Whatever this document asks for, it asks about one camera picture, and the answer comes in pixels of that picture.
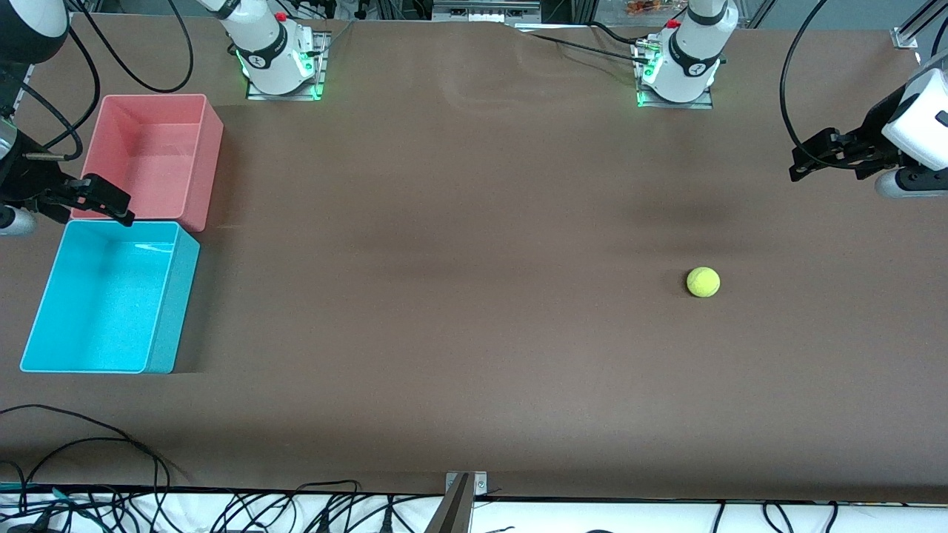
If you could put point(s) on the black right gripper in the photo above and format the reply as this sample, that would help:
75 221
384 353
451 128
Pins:
22 185

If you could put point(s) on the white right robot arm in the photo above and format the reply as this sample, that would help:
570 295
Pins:
266 52

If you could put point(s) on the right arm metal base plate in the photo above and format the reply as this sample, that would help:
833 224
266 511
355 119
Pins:
324 66

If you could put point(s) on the yellow tennis ball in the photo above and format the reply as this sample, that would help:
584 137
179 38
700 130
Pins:
703 282

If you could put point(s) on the dark grey mount bar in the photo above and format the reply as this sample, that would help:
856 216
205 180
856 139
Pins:
453 511

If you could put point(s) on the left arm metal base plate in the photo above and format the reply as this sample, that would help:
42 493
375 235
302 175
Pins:
641 100

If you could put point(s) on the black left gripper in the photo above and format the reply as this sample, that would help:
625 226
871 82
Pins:
879 130

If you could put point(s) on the silver table edge bracket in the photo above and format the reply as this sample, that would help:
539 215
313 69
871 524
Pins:
480 483

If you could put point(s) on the pink plastic bin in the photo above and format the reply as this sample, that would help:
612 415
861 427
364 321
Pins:
159 148

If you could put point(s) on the aluminium corner profile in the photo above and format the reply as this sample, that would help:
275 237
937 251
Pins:
905 37

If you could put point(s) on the small orange objects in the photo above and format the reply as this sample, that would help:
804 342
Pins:
644 7

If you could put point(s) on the blue plastic bin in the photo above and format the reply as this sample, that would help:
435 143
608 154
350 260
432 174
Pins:
104 303

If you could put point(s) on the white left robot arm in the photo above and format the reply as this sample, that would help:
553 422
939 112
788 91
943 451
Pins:
689 59

